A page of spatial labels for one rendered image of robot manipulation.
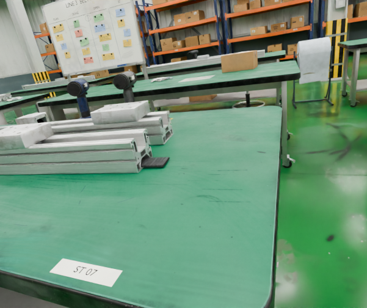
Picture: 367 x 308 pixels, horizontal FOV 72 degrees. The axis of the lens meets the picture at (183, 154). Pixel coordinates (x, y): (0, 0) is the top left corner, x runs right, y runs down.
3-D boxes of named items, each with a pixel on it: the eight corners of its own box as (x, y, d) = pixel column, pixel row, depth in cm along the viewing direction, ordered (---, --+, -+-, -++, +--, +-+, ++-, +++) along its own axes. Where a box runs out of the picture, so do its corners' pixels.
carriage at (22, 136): (-12, 159, 75) (-23, 137, 73) (19, 145, 85) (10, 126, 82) (29, 157, 70) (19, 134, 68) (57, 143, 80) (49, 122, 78)
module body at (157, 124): (-17, 154, 105) (-26, 134, 101) (5, 145, 113) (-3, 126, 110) (163, 145, 80) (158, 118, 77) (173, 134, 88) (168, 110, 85)
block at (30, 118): (18, 140, 117) (10, 120, 114) (36, 132, 128) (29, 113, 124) (36, 139, 115) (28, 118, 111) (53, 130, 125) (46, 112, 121)
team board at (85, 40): (73, 136, 426) (29, 4, 353) (93, 126, 468) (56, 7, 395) (152, 133, 369) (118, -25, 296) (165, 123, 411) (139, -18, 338)
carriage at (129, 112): (95, 132, 84) (90, 112, 82) (112, 123, 94) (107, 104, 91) (138, 129, 79) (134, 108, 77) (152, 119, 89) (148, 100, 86)
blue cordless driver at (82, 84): (79, 136, 107) (61, 83, 98) (90, 124, 125) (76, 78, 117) (97, 132, 107) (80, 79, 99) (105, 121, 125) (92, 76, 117)
